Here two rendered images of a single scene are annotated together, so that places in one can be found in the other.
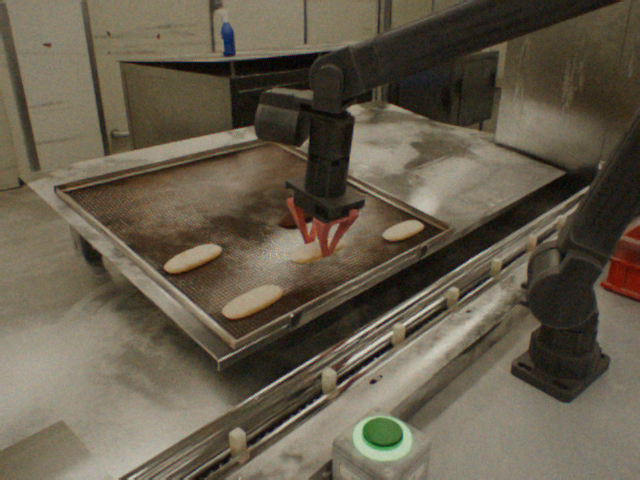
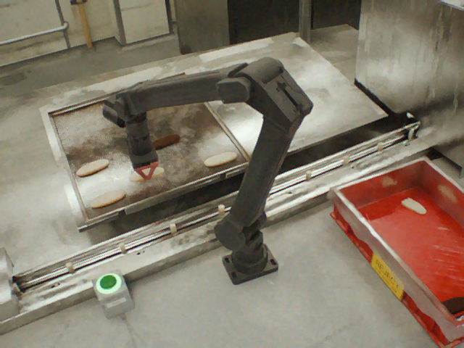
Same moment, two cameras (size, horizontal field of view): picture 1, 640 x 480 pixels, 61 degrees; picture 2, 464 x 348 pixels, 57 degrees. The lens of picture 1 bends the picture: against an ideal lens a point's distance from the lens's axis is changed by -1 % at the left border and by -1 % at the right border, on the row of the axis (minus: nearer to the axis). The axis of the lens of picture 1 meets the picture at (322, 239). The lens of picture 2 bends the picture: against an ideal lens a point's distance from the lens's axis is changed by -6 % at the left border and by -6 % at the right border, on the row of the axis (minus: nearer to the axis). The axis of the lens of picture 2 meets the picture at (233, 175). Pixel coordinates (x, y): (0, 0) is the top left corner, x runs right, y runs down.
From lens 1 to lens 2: 70 cm
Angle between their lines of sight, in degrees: 23
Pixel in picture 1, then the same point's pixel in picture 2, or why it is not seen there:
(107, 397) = (44, 231)
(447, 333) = (195, 234)
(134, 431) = (46, 250)
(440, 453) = (154, 293)
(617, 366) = (283, 270)
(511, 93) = (362, 49)
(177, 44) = not seen: outside the picture
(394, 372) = (151, 251)
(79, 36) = not seen: outside the picture
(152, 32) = not seen: outside the picture
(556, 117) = (386, 75)
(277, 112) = (110, 111)
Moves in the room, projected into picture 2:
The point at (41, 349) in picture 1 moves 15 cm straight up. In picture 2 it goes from (30, 199) to (14, 161)
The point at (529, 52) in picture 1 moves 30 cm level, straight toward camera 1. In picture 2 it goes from (372, 24) to (328, 54)
